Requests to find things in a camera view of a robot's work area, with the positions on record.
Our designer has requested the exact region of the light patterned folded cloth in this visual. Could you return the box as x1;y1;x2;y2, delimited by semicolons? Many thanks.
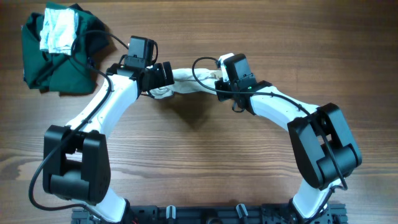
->
39;8;79;55

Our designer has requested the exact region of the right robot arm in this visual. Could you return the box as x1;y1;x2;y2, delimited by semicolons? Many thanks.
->
215;53;362;222

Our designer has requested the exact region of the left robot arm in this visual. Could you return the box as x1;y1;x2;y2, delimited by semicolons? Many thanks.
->
29;36;174;223

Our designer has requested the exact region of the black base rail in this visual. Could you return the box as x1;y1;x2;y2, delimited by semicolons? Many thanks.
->
71;203;348;224

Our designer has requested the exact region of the white tan green shirt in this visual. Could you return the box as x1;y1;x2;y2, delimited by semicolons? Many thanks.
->
147;68;222;100

